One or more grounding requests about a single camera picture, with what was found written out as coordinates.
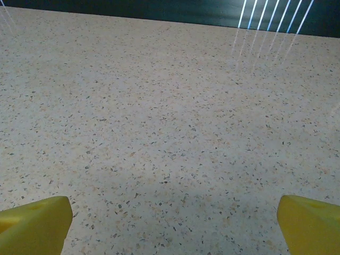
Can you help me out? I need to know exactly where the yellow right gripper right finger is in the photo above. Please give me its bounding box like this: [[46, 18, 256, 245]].
[[277, 194, 340, 255]]

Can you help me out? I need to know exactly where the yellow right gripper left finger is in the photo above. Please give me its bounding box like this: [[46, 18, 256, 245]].
[[0, 195, 73, 255]]

